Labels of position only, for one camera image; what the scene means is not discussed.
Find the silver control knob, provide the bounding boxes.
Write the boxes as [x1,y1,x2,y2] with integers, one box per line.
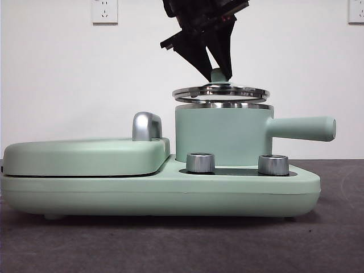
[258,154,290,176]
[185,152,216,173]

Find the white wall socket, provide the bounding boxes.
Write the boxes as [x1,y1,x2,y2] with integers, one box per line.
[91,0,119,25]
[348,0,364,24]

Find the mint green breakfast machine base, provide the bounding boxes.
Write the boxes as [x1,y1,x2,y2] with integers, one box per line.
[0,153,322,221]

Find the silver griddle lid handle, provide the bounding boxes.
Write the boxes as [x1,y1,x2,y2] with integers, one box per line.
[131,111,163,142]

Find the glass pot lid green knob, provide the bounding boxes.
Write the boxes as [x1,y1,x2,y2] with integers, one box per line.
[171,68,271,104]

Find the mint green handled pot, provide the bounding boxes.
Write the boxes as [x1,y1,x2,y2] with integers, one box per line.
[174,102,337,167]

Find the mint green griddle lid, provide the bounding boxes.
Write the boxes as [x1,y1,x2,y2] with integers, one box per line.
[3,136,171,177]

